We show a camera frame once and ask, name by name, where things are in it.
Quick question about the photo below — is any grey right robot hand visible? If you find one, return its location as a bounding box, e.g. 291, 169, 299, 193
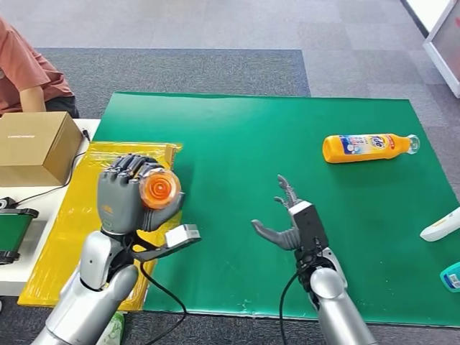
251, 175, 301, 252

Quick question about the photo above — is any black and green device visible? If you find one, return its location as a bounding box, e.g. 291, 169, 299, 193
0, 195, 40, 265

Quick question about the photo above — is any teal plastic bottle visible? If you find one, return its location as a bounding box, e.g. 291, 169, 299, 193
440, 260, 460, 293

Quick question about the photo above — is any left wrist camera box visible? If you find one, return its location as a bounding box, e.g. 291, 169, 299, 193
130, 224, 202, 264

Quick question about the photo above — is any white side table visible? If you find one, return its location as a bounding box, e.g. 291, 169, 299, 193
0, 118, 102, 297

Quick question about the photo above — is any white framed sign board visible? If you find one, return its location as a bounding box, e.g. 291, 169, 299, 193
422, 0, 460, 99

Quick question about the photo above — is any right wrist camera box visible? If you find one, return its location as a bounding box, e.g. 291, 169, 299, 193
288, 200, 330, 256

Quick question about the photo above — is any thin black table cable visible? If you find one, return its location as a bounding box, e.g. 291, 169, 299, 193
16, 128, 90, 206

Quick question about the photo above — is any white plastic bottle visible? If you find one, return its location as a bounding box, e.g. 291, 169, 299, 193
419, 206, 460, 243

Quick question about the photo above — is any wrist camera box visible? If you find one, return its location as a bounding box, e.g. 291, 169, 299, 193
130, 224, 202, 264
288, 200, 330, 256

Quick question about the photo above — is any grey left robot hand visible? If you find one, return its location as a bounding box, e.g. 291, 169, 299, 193
96, 153, 186, 236

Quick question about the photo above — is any white and green bottle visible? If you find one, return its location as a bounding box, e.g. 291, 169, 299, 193
96, 311, 126, 345

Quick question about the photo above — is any green table mat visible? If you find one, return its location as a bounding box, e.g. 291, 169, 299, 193
92, 91, 460, 328

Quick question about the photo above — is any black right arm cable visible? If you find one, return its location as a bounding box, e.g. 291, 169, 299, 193
278, 271, 299, 345

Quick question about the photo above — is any yellow plastic sheet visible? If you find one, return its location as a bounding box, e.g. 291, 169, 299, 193
18, 140, 183, 313

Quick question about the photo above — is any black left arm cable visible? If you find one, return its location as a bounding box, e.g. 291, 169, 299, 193
138, 260, 188, 345

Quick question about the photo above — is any orange detergent bottle with barcode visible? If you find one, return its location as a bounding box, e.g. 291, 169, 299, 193
138, 166, 182, 211

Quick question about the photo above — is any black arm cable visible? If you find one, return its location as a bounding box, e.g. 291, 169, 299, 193
278, 271, 299, 345
138, 260, 188, 345

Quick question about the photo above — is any person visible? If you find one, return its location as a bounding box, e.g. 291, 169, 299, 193
0, 17, 80, 119

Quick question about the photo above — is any brown cardboard box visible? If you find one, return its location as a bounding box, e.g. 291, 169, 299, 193
0, 111, 84, 188

